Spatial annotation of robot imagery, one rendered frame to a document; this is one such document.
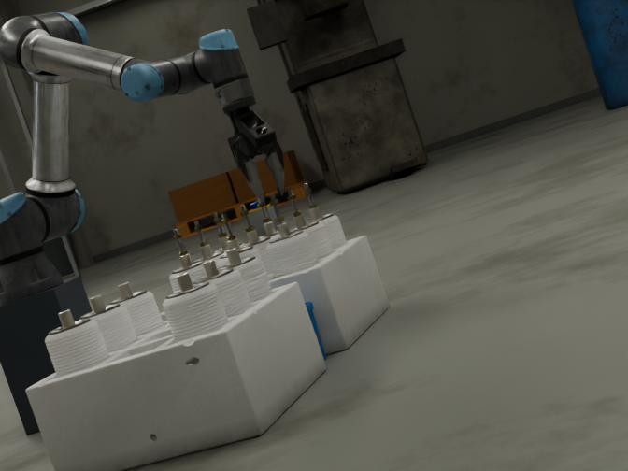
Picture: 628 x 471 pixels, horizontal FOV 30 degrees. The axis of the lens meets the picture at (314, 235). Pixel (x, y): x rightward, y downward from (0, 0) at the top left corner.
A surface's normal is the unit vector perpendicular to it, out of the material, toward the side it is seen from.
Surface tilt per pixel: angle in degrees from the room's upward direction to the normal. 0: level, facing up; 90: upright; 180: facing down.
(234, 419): 90
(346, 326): 90
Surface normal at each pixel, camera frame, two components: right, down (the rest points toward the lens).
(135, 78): -0.51, 0.24
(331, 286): 0.90, -0.28
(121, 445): -0.28, 0.17
